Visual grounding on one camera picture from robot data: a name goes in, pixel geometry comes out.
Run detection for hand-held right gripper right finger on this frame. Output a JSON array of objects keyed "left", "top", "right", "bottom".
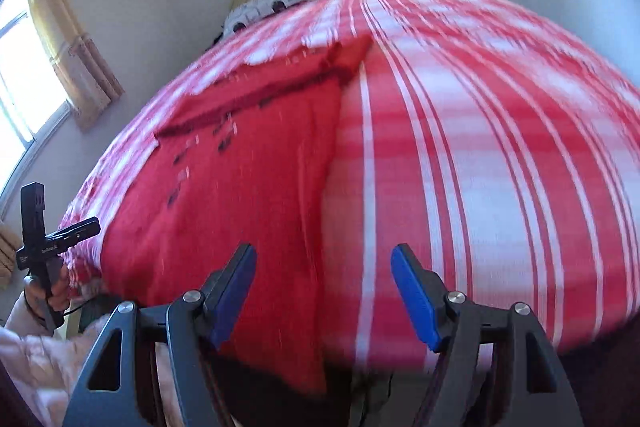
[{"left": 390, "top": 244, "right": 586, "bottom": 427}]

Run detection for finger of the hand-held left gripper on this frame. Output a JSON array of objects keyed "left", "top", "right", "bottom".
[
  {"left": 47, "top": 216, "right": 101, "bottom": 249},
  {"left": 20, "top": 181, "right": 47, "bottom": 239}
]

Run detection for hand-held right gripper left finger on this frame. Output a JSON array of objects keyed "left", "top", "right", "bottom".
[{"left": 62, "top": 243, "right": 258, "bottom": 427}]

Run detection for red knitted sweater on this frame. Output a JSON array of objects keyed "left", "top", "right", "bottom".
[{"left": 102, "top": 34, "right": 374, "bottom": 395}]

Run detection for person's left forearm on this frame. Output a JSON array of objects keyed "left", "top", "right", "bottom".
[{"left": 0, "top": 291, "right": 117, "bottom": 427}]

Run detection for person's left hand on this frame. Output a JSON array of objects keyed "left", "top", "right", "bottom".
[{"left": 22, "top": 263, "right": 71, "bottom": 314}]

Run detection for beige patterned curtain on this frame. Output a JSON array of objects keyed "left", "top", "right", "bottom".
[
  {"left": 22, "top": 0, "right": 126, "bottom": 132},
  {"left": 0, "top": 221, "right": 17, "bottom": 290}
]

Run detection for side window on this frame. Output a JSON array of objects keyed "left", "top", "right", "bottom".
[{"left": 0, "top": 0, "right": 72, "bottom": 208}]

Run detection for red plaid bed sheet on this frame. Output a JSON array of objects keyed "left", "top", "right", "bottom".
[{"left": 57, "top": 0, "right": 640, "bottom": 358}]

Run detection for grey patterned pillow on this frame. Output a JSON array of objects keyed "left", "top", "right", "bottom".
[{"left": 222, "top": 0, "right": 314, "bottom": 39}]

